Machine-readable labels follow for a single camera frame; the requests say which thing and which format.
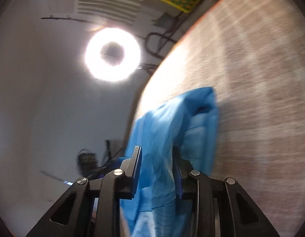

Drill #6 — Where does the blue satin garment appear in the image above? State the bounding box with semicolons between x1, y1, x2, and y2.
120;87;219;236

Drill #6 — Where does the grey checked bed mattress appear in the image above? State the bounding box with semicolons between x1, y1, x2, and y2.
135;0;305;236

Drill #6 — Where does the bright ring light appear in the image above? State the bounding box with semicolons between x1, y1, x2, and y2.
84;28;141;82

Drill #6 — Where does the ring light black stand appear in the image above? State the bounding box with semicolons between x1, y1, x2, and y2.
136;12;189;62

